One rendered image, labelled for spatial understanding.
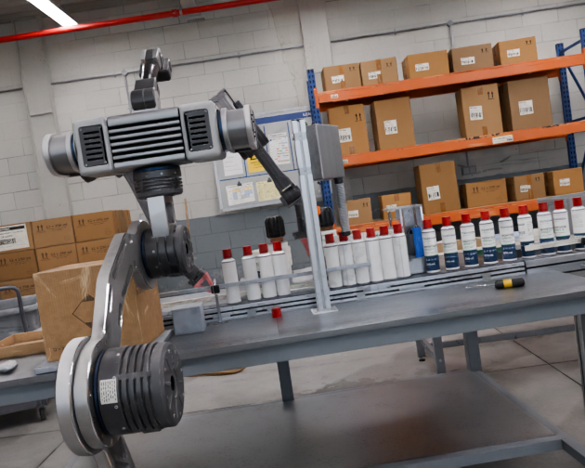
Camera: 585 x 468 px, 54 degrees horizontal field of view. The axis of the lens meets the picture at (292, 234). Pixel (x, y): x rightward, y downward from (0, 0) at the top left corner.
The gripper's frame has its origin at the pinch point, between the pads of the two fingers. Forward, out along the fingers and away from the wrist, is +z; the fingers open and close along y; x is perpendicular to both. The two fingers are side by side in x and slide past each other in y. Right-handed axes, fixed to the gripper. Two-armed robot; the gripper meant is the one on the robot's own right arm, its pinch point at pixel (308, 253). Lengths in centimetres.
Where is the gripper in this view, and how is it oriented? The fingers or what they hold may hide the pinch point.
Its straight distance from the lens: 223.9
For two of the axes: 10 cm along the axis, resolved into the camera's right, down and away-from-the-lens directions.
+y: -9.9, 1.4, -0.5
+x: 0.5, 0.4, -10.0
